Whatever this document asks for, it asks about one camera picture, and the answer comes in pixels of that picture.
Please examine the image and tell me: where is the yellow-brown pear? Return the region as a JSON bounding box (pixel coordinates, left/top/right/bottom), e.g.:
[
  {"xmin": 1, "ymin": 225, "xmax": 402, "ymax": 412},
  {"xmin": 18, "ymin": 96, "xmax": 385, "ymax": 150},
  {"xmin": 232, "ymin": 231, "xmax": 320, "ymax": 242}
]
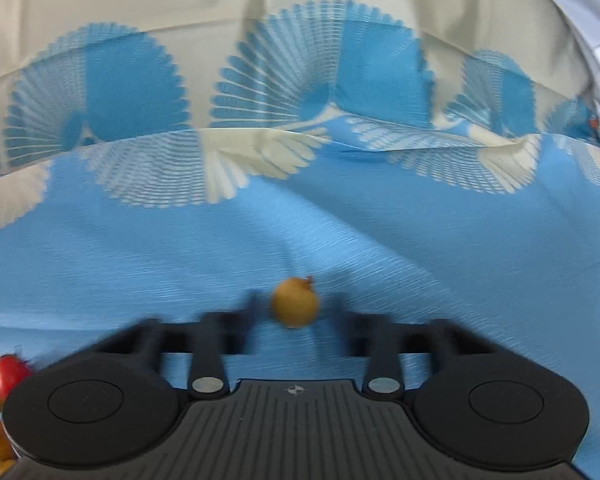
[{"xmin": 271, "ymin": 275, "xmax": 321, "ymax": 330}]

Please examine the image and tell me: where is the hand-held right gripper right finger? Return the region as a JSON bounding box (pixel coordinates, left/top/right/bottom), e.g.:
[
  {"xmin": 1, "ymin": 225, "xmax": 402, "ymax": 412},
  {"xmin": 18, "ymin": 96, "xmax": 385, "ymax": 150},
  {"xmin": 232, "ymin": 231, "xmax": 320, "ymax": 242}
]
[{"xmin": 330, "ymin": 292, "xmax": 513, "ymax": 401}]

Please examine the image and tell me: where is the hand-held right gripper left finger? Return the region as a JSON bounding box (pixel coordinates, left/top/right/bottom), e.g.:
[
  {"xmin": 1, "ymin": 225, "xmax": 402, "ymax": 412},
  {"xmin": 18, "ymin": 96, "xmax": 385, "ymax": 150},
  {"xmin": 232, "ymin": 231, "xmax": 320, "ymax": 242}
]
[{"xmin": 82, "ymin": 292, "xmax": 264, "ymax": 401}]

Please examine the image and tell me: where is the red cherry tomato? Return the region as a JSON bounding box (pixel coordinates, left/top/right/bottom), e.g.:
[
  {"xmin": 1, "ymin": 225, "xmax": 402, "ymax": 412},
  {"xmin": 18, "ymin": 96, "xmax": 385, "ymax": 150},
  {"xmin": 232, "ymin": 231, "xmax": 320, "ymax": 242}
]
[{"xmin": 0, "ymin": 353, "xmax": 34, "ymax": 399}]

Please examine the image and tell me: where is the white cloth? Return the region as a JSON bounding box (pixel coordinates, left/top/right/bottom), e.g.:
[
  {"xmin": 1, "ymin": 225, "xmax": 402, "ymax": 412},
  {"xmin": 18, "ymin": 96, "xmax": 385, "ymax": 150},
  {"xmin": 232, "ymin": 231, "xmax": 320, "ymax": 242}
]
[{"xmin": 530, "ymin": 0, "xmax": 600, "ymax": 166}]

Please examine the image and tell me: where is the blue fan-print bed sheet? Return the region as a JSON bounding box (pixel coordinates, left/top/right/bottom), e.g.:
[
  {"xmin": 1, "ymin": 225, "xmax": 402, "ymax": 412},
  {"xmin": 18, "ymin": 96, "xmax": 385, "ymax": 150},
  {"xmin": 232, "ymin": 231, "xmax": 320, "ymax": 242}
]
[{"xmin": 0, "ymin": 0, "xmax": 600, "ymax": 480}]

